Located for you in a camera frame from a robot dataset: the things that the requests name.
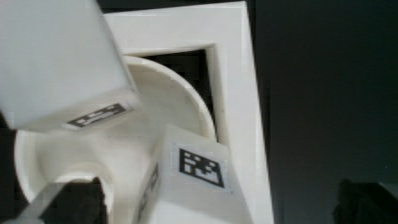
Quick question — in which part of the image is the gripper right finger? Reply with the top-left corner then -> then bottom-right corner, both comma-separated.
334,179 -> 398,224

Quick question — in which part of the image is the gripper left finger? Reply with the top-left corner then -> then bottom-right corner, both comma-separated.
20,178 -> 108,224

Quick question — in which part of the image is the white round stool seat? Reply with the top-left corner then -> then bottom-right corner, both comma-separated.
14,56 -> 215,224

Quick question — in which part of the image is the white stool leg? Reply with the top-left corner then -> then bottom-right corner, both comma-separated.
0,0 -> 139,134
133,125 -> 254,224

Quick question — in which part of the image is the white obstacle wall frame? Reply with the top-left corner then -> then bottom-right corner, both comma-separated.
105,1 -> 274,224

